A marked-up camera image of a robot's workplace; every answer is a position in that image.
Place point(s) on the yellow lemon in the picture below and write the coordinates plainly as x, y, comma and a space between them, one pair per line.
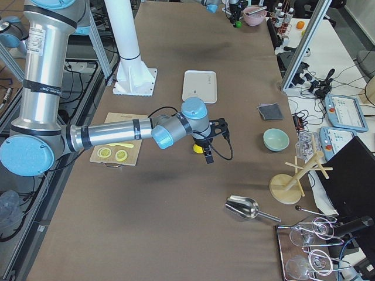
198, 149

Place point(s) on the lemon slice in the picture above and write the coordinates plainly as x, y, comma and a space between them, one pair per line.
121, 155
104, 152

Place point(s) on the lemon slice lower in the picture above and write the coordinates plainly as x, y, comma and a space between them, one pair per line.
104, 152

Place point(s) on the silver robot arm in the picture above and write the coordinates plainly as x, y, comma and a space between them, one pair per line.
212, 5
36, 139

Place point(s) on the bamboo cutting board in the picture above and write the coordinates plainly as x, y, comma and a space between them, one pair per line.
132, 152

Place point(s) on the yellow plastic knife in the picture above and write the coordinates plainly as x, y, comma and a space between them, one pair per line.
125, 145

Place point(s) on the blue teach pendant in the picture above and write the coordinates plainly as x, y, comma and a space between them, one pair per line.
345, 112
333, 139

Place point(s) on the light green bowl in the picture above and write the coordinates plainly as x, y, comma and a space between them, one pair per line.
275, 139

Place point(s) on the black monitor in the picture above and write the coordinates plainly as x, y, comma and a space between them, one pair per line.
350, 186

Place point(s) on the grey folded cloth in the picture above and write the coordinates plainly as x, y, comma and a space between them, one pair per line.
270, 112

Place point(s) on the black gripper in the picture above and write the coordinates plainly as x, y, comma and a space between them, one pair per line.
233, 9
203, 142

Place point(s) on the aluminium frame post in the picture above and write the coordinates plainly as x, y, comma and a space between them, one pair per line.
312, 27

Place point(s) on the silver metal scoop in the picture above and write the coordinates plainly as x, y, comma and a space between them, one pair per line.
247, 208

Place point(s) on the white rabbit print tray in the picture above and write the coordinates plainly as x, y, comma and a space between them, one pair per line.
201, 84

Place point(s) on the pink ice bucket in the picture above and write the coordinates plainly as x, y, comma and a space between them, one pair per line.
254, 15

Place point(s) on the blue teach pendant near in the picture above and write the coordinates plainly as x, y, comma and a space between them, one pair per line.
333, 139

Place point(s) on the copper wire bottle rack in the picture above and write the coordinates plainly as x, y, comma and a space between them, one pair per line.
279, 22

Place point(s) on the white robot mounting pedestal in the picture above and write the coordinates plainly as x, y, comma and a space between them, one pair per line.
133, 75

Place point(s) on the blue teach pendant far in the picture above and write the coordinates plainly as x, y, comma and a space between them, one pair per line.
345, 112

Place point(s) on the lemon slice upper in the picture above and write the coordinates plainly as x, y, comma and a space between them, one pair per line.
121, 155

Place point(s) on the wooden cup tree stand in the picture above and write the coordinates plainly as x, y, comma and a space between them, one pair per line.
288, 189

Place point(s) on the wine glass rack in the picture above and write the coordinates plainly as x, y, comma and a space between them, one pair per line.
304, 249

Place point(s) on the green lime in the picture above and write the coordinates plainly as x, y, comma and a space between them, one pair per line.
238, 24

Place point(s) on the orange fruit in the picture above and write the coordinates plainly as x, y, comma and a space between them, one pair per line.
300, 25

